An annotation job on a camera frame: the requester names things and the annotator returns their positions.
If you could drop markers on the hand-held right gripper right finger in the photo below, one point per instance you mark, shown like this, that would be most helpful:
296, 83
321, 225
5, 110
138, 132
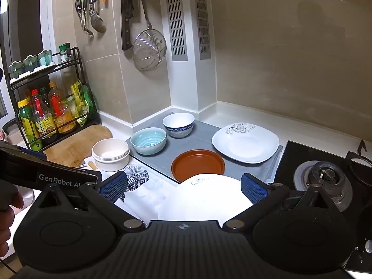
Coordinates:
255, 191

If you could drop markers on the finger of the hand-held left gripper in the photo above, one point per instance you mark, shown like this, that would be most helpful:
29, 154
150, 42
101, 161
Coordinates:
32, 153

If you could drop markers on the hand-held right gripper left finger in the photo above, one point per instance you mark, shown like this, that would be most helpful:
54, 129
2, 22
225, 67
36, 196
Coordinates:
113, 186

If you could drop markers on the white ribbed bowl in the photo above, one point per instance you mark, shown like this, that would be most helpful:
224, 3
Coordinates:
110, 160

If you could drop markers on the white square flower plate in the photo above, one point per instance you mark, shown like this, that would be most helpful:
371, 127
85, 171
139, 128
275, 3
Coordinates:
244, 145

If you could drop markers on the white round plate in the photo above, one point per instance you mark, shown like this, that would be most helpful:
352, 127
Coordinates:
203, 202

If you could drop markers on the teal glazed bowl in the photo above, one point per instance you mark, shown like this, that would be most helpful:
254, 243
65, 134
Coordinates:
148, 143

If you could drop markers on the blue patterned white bowl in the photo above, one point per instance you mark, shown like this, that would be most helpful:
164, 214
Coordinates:
178, 122

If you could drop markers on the person's left hand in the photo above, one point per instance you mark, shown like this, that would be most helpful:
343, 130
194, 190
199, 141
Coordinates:
7, 226

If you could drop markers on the white geometric print mat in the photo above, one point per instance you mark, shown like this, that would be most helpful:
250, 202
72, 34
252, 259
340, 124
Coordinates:
139, 177

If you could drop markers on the green bottle yellow label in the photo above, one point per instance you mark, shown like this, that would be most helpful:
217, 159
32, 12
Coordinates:
25, 119

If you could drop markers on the wooden cutting board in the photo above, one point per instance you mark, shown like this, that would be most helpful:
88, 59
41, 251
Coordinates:
75, 142

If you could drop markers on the black glass gas stove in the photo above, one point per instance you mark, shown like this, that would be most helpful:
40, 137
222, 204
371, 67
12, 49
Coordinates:
293, 157

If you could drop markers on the orange label jar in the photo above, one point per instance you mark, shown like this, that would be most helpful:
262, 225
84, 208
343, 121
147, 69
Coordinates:
69, 116

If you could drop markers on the yellow cap red label bottle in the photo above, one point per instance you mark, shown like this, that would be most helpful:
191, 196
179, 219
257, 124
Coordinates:
55, 104

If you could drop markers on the dark glass bottle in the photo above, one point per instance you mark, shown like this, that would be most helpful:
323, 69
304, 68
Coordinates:
44, 93

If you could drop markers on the brown round plate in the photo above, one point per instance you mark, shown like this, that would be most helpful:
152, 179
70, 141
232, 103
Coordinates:
197, 162

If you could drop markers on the metal stove burner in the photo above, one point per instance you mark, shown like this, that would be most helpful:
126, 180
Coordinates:
328, 175

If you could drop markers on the grey mat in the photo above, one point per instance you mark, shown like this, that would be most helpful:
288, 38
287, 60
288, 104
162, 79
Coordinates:
203, 138

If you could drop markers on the green packet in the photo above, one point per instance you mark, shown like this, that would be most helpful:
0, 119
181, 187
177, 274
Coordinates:
88, 100

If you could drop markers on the white jar tray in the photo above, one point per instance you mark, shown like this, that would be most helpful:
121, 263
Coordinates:
37, 71

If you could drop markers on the teal lid seasoning jar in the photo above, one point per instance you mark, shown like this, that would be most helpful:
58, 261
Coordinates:
16, 69
45, 57
30, 62

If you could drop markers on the green cap spice shaker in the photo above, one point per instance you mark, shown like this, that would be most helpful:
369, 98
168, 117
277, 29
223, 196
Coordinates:
64, 53

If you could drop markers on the black pot support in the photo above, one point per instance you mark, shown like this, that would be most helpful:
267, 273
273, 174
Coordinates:
361, 150

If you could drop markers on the stove knob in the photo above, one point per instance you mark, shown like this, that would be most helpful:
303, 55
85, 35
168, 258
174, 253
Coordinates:
368, 245

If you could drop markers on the dark window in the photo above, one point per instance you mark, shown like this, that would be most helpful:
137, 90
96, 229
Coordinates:
23, 20

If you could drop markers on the metal serving spoon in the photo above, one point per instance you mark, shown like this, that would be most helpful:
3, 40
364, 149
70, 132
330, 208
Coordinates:
86, 29

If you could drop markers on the metal ladle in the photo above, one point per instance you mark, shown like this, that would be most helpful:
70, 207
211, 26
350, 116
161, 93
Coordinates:
98, 21

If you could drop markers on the cleaver knife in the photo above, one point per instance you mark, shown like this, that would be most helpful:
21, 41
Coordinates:
127, 5

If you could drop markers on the grey wall vent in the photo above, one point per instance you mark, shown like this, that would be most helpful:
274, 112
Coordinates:
202, 24
176, 24

